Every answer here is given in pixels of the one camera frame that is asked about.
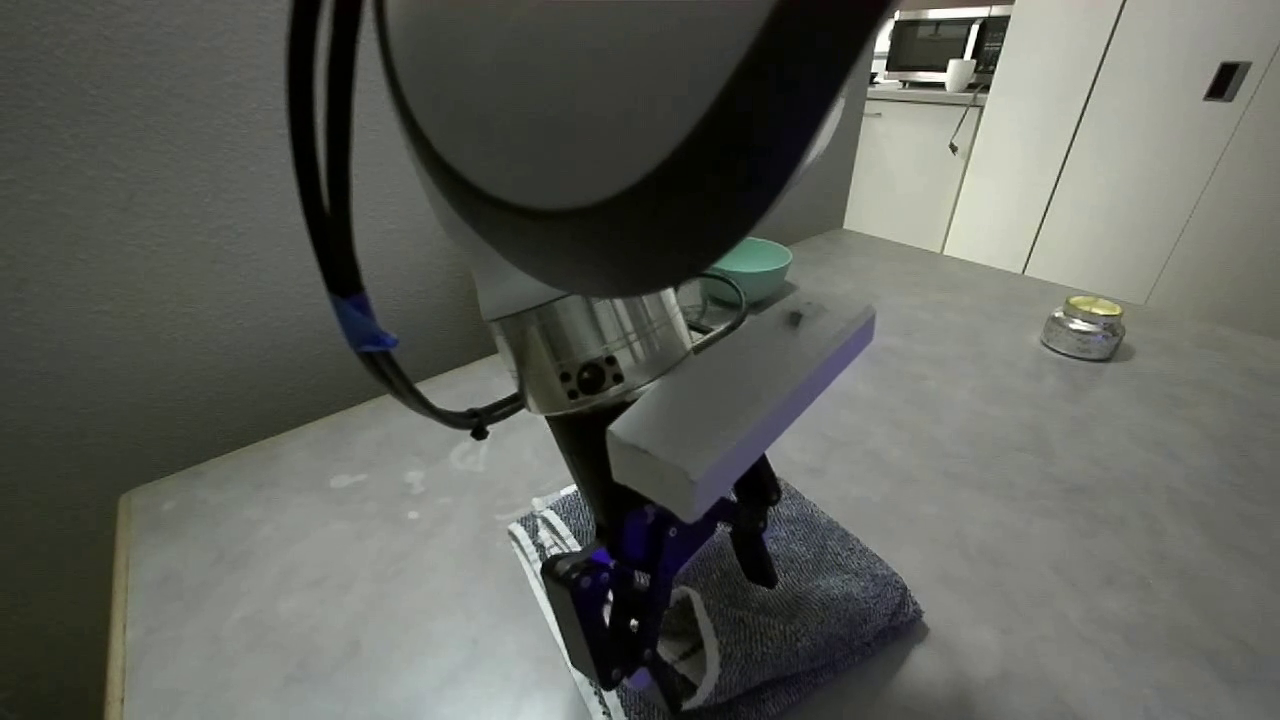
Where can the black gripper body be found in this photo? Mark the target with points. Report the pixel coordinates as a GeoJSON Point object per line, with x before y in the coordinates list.
{"type": "Point", "coordinates": [604, 512]}

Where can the microwave oven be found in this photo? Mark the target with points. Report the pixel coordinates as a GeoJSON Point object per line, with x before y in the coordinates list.
{"type": "Point", "coordinates": [944, 45]}

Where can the tall white cabinet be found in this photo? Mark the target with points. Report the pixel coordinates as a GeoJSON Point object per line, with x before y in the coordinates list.
{"type": "Point", "coordinates": [1133, 146]}

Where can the white low kitchen cabinet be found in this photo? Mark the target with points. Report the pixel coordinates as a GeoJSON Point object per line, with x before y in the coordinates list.
{"type": "Point", "coordinates": [915, 167]}

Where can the small glass jar yellow lid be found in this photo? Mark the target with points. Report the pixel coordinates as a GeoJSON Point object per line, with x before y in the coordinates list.
{"type": "Point", "coordinates": [1086, 329]}

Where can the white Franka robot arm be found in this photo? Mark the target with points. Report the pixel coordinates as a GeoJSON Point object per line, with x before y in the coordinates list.
{"type": "Point", "coordinates": [603, 133]}

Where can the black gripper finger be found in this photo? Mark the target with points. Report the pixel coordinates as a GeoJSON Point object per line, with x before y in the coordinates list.
{"type": "Point", "coordinates": [618, 623]}
{"type": "Point", "coordinates": [758, 527]}

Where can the mint green bowl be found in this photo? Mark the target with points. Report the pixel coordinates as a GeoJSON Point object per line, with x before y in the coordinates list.
{"type": "Point", "coordinates": [752, 265]}

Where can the white cup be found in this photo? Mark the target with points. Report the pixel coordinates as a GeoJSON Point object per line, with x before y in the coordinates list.
{"type": "Point", "coordinates": [963, 72]}

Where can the grey blue striped towel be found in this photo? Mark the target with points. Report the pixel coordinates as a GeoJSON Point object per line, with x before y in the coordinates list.
{"type": "Point", "coordinates": [813, 601]}

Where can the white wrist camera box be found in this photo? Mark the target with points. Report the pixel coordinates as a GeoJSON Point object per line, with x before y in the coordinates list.
{"type": "Point", "coordinates": [745, 402]}

